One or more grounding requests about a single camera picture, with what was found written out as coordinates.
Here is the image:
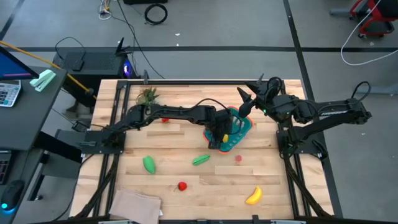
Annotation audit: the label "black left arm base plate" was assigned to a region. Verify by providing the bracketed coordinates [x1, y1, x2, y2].
[82, 129, 126, 156]

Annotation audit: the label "long white floor cable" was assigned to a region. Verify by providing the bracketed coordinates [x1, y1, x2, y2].
[340, 0, 398, 67]

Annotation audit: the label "black computer mouse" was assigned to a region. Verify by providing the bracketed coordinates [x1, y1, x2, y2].
[0, 179, 25, 213]

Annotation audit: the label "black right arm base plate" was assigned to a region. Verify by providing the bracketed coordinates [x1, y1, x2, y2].
[275, 129, 328, 156]

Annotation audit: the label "smooth green toy vegetable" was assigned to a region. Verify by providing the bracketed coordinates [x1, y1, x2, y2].
[142, 155, 157, 175]

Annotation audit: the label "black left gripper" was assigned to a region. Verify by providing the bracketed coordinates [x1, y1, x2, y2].
[208, 108, 234, 151]

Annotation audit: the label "beige folded cloth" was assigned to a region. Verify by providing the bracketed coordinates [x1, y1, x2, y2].
[108, 187, 163, 224]

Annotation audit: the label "small black power box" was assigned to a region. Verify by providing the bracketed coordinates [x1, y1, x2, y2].
[71, 119, 91, 133]

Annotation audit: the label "grey desk calculator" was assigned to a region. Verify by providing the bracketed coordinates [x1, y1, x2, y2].
[0, 79, 22, 108]

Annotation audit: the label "white cable bundle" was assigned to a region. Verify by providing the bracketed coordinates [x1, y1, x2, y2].
[98, 0, 113, 21]

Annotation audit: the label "teal basket with orange rim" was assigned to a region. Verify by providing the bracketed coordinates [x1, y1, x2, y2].
[203, 105, 255, 156]

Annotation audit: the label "computer monitor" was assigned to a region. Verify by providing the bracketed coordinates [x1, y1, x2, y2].
[0, 45, 40, 81]

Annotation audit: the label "black desk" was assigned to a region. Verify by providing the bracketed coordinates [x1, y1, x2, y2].
[0, 65, 84, 224]

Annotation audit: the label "grey metal leg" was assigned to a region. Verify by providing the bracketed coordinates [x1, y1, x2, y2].
[329, 7, 354, 17]

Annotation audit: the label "coiled black cable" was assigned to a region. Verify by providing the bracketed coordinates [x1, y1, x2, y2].
[144, 3, 169, 26]

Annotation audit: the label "small potted succulent plant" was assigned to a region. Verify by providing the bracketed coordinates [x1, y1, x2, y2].
[136, 86, 161, 106]

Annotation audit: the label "grey metal foot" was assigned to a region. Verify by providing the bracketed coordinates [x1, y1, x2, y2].
[352, 83, 398, 96]

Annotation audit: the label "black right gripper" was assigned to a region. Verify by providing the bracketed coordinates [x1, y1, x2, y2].
[236, 83, 276, 121]

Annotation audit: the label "mint green stapler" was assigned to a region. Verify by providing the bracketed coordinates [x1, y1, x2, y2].
[29, 68, 57, 93]

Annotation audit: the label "yellow toy banana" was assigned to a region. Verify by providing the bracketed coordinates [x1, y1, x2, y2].
[244, 185, 264, 206]

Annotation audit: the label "black box on floor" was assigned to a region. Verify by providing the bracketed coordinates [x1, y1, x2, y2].
[123, 0, 169, 5]

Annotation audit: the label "yellow hose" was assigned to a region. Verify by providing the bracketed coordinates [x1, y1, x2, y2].
[0, 40, 98, 100]

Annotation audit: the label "black keyboard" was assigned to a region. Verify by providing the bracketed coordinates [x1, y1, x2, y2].
[0, 151, 12, 185]

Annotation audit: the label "long black floor cable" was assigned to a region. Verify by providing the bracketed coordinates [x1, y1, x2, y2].
[116, 0, 166, 80]

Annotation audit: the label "black wifi antennas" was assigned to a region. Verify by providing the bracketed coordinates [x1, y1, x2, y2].
[115, 36, 132, 57]

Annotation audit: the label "black aluminium table frame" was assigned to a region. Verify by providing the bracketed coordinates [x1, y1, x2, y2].
[73, 79, 335, 220]

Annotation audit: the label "small black box with cable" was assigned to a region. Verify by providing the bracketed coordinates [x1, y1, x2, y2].
[71, 58, 85, 72]

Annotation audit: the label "black computer tower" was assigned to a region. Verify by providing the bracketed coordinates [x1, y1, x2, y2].
[52, 49, 134, 94]

